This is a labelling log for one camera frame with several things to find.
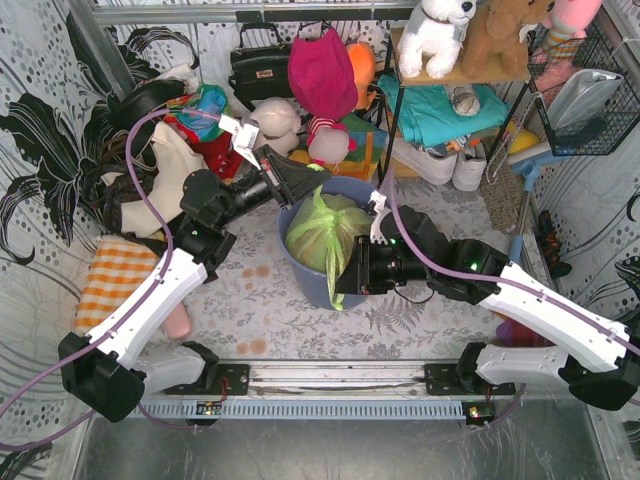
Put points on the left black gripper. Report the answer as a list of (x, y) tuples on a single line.
[(275, 176)]

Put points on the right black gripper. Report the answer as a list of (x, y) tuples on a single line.
[(355, 265)]

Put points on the green trash bag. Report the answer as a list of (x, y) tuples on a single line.
[(321, 237)]

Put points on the blue trash bin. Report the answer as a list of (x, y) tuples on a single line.
[(311, 283)]

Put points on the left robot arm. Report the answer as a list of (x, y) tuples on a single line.
[(105, 369)]

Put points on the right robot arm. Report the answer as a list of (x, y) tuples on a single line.
[(595, 358)]

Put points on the rainbow striped bag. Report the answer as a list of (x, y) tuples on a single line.
[(360, 163)]

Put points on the magenta cloth bag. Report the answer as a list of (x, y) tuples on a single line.
[(321, 76)]

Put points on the colourful printed bag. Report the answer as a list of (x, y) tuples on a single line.
[(194, 128)]

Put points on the cream canvas tote bag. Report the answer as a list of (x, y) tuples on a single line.
[(124, 211)]

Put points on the pink white plush doll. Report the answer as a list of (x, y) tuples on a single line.
[(328, 141)]

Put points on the white plush lamb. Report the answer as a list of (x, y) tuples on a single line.
[(279, 125)]

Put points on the red folded cloth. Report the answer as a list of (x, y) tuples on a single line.
[(216, 148)]

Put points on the black leather handbag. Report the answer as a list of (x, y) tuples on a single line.
[(260, 73)]

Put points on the orange plush toy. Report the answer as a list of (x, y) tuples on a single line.
[(362, 60)]

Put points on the white sneaker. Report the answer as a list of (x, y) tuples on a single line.
[(470, 165)]

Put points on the teal folded clothes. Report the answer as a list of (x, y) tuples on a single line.
[(427, 116)]

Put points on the striped colourful sock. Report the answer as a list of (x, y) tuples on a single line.
[(513, 334)]

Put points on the pink cylinder pillow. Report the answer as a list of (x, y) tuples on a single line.
[(178, 324)]

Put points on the wooden metal shelf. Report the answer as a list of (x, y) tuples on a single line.
[(493, 73)]

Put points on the orange checkered cloth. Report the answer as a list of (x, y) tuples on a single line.
[(118, 268)]

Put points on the white plush dog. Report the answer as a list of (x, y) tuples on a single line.
[(433, 37)]

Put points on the brown teddy bear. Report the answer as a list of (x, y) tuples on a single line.
[(500, 28)]

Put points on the silver foil pouch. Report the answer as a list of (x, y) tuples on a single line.
[(582, 96)]

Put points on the pink plush toy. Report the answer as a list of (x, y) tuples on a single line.
[(566, 23)]

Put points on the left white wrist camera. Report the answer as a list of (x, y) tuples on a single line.
[(244, 133)]

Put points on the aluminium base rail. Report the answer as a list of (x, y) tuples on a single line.
[(332, 390)]

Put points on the black wire basket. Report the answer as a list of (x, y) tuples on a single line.
[(603, 133)]

